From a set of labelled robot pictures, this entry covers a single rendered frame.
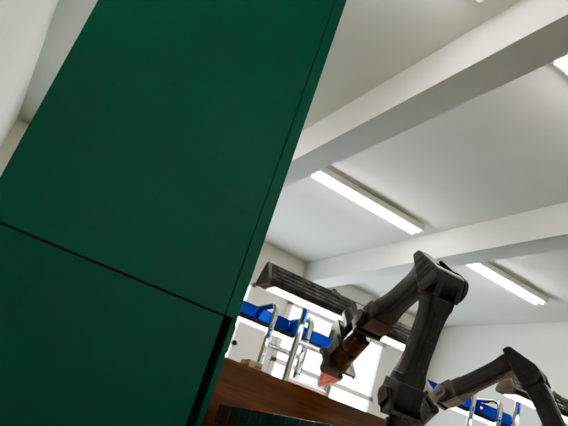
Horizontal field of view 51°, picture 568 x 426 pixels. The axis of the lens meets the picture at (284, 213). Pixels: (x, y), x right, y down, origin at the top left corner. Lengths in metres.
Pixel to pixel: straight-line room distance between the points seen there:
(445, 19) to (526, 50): 0.54
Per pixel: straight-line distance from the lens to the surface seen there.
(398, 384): 1.30
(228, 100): 1.43
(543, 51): 3.22
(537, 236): 5.03
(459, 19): 3.52
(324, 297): 1.81
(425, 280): 1.32
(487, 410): 2.96
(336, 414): 1.47
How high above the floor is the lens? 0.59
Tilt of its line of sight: 22 degrees up
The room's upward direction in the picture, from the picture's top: 19 degrees clockwise
